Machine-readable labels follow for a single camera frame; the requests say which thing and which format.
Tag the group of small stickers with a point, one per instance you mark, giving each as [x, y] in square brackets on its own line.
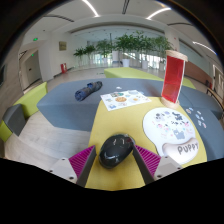
[199, 116]

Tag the group of potted plants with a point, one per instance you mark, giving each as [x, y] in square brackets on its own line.
[128, 43]

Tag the red cylinder with wooden ends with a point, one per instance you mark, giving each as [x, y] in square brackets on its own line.
[172, 80]

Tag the black wall screen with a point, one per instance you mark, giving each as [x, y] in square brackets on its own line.
[2, 75]

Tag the green exit sign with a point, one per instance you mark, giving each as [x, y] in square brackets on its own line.
[35, 39]

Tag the red fire extinguisher cabinet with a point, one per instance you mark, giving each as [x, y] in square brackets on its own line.
[63, 68]

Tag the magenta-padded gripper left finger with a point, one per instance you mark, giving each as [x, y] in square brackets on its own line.
[83, 160]

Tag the white puppy-print mouse pad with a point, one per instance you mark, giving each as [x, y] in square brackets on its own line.
[166, 126]

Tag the lime green bench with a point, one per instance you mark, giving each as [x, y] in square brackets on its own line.
[130, 73]
[188, 83]

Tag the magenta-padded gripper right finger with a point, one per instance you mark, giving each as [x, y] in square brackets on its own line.
[148, 160]

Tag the dark grey seat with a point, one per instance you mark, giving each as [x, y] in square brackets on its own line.
[14, 118]

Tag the long grey bench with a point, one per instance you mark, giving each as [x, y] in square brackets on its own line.
[66, 106]

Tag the black computer mouse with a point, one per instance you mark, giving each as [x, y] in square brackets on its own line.
[115, 151]

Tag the lime green sofa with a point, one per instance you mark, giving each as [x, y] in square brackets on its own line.
[33, 98]

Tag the wooden bench with dark frame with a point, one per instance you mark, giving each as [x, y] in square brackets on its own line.
[216, 97]

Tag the white sticker sheet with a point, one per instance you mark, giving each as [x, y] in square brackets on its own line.
[125, 99]

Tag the group of ceiling lights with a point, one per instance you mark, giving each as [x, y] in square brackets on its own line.
[91, 8]

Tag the brown wall plaque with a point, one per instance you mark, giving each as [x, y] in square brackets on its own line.
[62, 45]

